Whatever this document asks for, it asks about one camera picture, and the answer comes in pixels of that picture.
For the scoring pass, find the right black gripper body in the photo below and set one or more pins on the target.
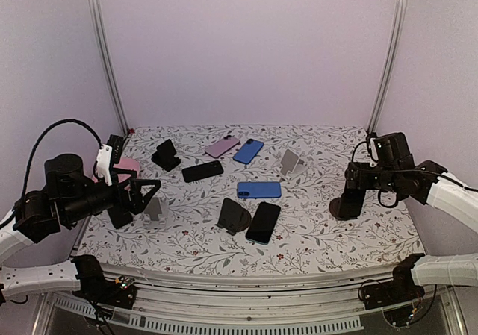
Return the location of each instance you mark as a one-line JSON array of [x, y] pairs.
[[367, 182]]

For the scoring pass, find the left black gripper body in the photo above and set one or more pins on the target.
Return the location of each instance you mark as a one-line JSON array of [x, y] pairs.
[[122, 202]]

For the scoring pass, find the black phone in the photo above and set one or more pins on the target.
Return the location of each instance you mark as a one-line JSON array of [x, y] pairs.
[[119, 217], [350, 204]]

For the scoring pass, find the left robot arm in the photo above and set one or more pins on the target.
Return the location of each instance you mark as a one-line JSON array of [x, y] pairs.
[[67, 198]]

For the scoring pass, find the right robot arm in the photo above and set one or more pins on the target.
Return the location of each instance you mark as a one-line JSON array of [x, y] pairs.
[[393, 169]]

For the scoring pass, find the white silver stand left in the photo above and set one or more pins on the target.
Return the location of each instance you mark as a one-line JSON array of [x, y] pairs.
[[155, 214]]

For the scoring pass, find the white silver stand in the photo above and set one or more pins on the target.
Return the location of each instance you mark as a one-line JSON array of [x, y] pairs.
[[155, 214], [291, 165]]

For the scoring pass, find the black folding phone stand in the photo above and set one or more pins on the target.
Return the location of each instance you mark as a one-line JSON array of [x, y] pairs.
[[165, 156]]

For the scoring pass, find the wooden round base stand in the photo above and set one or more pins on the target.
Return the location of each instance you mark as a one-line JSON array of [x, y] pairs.
[[334, 207]]

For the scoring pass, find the white silver stand right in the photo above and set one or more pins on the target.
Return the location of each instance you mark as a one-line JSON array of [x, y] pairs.
[[291, 165]]

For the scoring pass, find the black phone face down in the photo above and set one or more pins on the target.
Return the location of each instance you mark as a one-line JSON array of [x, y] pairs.
[[202, 171]]

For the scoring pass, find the pink phone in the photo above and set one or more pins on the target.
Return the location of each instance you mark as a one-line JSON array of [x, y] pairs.
[[221, 146]]

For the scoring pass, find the dark round base stand centre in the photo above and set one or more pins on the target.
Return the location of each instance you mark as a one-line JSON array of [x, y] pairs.
[[233, 217]]

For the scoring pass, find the blue phone centre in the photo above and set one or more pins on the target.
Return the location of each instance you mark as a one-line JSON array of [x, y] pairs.
[[258, 190]]

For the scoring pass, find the blue phone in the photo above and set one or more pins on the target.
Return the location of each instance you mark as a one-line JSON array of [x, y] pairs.
[[248, 151], [258, 190]]

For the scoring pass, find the teal phone dark screen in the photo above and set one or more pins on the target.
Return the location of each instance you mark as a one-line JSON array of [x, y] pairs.
[[263, 223]]

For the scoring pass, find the blue phone far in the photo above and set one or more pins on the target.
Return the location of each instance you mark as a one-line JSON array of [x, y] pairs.
[[248, 151]]

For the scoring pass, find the pink round dish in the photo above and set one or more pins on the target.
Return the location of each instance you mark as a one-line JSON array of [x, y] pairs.
[[122, 170]]

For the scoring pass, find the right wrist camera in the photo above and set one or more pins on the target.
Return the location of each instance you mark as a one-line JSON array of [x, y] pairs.
[[370, 148]]

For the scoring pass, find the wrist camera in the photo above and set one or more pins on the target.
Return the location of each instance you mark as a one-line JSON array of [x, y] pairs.
[[108, 155], [370, 148]]

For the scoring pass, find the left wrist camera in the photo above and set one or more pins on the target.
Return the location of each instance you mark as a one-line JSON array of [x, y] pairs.
[[108, 155]]

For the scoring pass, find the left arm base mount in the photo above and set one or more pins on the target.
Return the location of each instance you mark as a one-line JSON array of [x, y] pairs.
[[95, 287]]

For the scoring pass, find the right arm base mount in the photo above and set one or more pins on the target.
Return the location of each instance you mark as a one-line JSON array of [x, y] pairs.
[[401, 288]]

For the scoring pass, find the right aluminium frame post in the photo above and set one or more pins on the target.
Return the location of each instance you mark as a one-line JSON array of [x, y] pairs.
[[385, 79]]

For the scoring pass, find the aluminium frame post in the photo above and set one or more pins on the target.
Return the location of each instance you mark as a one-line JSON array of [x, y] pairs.
[[385, 79], [101, 39]]

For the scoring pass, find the left aluminium frame post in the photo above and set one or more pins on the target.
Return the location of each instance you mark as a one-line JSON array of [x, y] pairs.
[[101, 39]]

